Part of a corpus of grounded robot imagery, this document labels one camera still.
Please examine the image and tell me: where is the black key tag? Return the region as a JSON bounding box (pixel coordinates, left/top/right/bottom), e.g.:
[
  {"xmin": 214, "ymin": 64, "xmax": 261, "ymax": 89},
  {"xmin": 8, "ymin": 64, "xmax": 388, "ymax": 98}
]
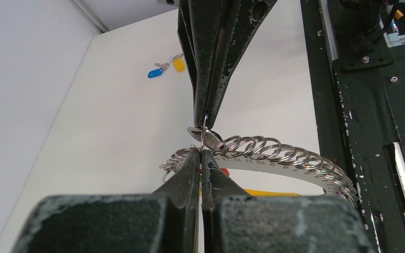
[{"xmin": 187, "ymin": 115, "xmax": 223, "ymax": 149}]

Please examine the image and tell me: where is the yellow key tag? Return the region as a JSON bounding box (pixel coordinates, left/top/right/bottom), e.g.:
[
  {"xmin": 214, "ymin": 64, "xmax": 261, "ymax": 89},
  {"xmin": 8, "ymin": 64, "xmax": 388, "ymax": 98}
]
[{"xmin": 169, "ymin": 53, "xmax": 186, "ymax": 73}]

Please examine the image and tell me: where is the right aluminium frame post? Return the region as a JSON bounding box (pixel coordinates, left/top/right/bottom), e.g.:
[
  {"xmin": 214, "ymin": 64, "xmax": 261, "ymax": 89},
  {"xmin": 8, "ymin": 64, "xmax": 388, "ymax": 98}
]
[{"xmin": 69, "ymin": 0, "xmax": 111, "ymax": 34}]

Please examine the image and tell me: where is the metal keyring with small rings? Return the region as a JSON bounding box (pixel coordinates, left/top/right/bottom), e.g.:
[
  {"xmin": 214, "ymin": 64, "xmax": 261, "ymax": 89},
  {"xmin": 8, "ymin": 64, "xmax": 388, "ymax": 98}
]
[{"xmin": 159, "ymin": 135, "xmax": 360, "ymax": 207}]

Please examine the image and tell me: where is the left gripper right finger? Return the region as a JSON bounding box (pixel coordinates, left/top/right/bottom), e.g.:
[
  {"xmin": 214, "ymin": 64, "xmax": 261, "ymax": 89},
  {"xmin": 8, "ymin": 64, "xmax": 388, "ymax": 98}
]
[{"xmin": 201, "ymin": 150, "xmax": 372, "ymax": 252}]

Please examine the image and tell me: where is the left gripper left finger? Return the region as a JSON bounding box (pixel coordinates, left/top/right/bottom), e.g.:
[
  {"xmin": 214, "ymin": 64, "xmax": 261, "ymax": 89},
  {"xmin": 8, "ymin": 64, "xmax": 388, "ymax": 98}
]
[{"xmin": 12, "ymin": 149, "xmax": 200, "ymax": 252}]

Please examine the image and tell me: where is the blue key tag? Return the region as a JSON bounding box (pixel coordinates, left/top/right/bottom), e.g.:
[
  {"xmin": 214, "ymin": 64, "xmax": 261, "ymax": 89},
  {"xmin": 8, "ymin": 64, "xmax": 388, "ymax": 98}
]
[{"xmin": 147, "ymin": 63, "xmax": 170, "ymax": 79}]

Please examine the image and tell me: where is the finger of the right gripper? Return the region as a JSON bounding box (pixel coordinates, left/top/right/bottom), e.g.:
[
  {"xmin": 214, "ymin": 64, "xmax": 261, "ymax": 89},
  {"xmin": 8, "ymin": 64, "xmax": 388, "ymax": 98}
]
[
  {"xmin": 178, "ymin": 1, "xmax": 227, "ymax": 128},
  {"xmin": 206, "ymin": 0, "xmax": 277, "ymax": 129}
]

